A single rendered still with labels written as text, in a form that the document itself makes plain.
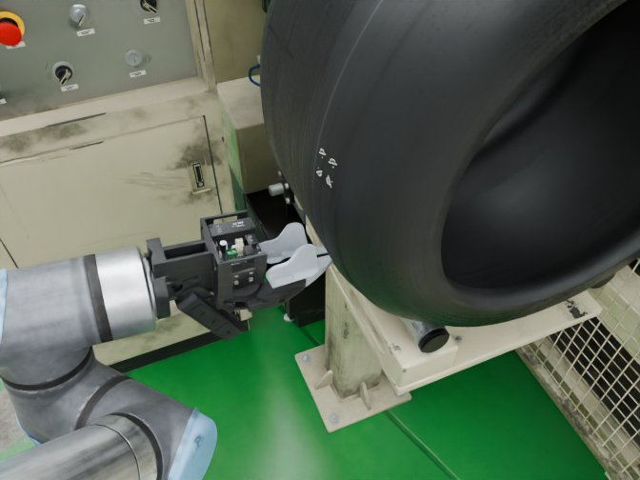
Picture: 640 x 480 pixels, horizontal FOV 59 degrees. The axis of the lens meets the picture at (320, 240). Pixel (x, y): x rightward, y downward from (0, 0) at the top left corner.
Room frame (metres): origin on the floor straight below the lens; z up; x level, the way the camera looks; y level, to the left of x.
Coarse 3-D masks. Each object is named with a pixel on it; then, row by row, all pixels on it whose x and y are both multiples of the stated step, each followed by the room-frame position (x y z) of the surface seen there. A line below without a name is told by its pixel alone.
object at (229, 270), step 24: (216, 216) 0.42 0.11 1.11; (240, 216) 0.43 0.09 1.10; (216, 240) 0.40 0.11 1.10; (240, 240) 0.40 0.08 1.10; (168, 264) 0.35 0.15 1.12; (192, 264) 0.36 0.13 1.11; (216, 264) 0.36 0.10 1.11; (240, 264) 0.37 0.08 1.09; (264, 264) 0.37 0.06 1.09; (168, 288) 0.35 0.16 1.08; (192, 288) 0.36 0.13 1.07; (216, 288) 0.36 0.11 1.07; (240, 288) 0.37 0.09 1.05; (168, 312) 0.33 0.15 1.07
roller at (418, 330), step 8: (408, 320) 0.43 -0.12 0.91; (408, 328) 0.42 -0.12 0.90; (416, 328) 0.42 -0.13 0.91; (424, 328) 0.41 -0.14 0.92; (432, 328) 0.41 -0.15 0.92; (440, 328) 0.41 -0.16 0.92; (416, 336) 0.41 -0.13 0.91; (424, 336) 0.40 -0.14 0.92; (432, 336) 0.40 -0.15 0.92; (440, 336) 0.40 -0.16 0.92; (448, 336) 0.41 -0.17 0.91; (416, 344) 0.40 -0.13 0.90; (424, 344) 0.39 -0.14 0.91; (432, 344) 0.40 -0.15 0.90; (440, 344) 0.40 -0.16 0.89
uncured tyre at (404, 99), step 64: (320, 0) 0.47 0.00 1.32; (384, 0) 0.41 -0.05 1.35; (448, 0) 0.38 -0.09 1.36; (512, 0) 0.37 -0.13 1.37; (576, 0) 0.38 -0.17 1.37; (320, 64) 0.43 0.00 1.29; (384, 64) 0.38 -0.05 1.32; (448, 64) 0.36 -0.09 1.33; (512, 64) 0.36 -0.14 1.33; (576, 64) 0.76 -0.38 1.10; (320, 128) 0.40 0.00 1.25; (384, 128) 0.36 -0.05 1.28; (448, 128) 0.35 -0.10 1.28; (512, 128) 0.73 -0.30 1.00; (576, 128) 0.72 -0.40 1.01; (320, 192) 0.38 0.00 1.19; (384, 192) 0.34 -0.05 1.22; (448, 192) 0.35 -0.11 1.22; (512, 192) 0.66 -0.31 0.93; (576, 192) 0.62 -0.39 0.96; (384, 256) 0.34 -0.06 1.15; (448, 256) 0.54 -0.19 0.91; (512, 256) 0.54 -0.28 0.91; (576, 256) 0.52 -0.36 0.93; (448, 320) 0.37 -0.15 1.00
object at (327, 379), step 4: (328, 372) 0.82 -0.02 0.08; (324, 376) 0.82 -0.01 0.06; (328, 376) 0.81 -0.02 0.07; (320, 380) 0.81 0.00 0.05; (324, 380) 0.81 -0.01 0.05; (328, 380) 0.81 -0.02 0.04; (316, 384) 0.81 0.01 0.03; (320, 384) 0.80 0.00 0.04; (324, 384) 0.81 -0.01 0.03; (328, 384) 0.81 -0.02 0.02; (364, 384) 0.78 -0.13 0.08; (316, 388) 0.80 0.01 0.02; (320, 388) 0.80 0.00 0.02; (360, 388) 0.79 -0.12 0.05; (364, 388) 0.77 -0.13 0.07; (360, 392) 0.78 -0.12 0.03; (364, 392) 0.76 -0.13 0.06; (364, 396) 0.76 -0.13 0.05; (368, 396) 0.76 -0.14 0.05; (364, 400) 0.76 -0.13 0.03; (368, 400) 0.75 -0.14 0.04; (368, 404) 0.74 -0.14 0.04; (368, 408) 0.74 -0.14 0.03
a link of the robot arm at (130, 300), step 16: (96, 256) 0.36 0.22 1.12; (112, 256) 0.36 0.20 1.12; (128, 256) 0.36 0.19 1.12; (112, 272) 0.34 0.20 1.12; (128, 272) 0.34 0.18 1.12; (144, 272) 0.35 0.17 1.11; (112, 288) 0.33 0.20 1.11; (128, 288) 0.33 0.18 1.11; (144, 288) 0.33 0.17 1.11; (112, 304) 0.31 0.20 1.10; (128, 304) 0.32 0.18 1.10; (144, 304) 0.32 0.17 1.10; (112, 320) 0.31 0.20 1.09; (128, 320) 0.31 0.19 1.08; (144, 320) 0.31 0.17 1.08; (112, 336) 0.30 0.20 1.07; (128, 336) 0.31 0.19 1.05
